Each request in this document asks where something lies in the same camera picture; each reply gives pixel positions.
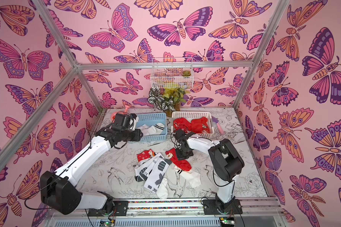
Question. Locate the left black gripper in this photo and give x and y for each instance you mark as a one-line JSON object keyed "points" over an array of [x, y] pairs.
{"points": [[138, 135]]}

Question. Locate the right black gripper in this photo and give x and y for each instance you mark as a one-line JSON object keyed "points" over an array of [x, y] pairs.
{"points": [[183, 152]]}

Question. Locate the plain white sock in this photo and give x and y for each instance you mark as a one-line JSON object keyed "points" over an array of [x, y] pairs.
{"points": [[146, 130]]}

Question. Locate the red santa sock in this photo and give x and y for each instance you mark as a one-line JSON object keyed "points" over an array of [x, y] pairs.
{"points": [[200, 126], [182, 164]]}

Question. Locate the light blue plastic basket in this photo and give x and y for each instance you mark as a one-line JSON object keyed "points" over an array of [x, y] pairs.
{"points": [[151, 119]]}

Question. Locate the red snowflake sock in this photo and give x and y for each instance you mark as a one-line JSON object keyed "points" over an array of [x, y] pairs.
{"points": [[145, 155]]}

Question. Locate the white plastic basket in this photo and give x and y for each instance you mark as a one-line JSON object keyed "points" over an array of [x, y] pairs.
{"points": [[190, 121]]}

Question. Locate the white ankle sock black stripes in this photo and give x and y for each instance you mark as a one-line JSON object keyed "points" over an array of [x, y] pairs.
{"points": [[192, 177]]}

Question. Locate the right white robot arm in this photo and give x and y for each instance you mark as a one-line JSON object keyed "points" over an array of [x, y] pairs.
{"points": [[227, 163]]}

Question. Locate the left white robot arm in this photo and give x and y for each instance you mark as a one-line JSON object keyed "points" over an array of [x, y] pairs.
{"points": [[58, 189]]}

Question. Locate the small succulent in basket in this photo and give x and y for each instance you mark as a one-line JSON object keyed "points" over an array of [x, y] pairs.
{"points": [[186, 73]]}

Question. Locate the pink watering can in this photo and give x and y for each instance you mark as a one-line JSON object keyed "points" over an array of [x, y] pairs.
{"points": [[113, 115]]}

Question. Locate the white sock chevron pattern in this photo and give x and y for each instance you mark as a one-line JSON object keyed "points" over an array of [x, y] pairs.
{"points": [[152, 173]]}

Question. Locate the potted green leafy plant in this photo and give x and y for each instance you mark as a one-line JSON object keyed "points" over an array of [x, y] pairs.
{"points": [[167, 100]]}

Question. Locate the white wire wall basket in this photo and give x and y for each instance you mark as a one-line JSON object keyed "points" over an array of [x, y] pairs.
{"points": [[166, 72]]}

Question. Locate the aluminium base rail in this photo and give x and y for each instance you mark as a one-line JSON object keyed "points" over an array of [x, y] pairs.
{"points": [[190, 212]]}

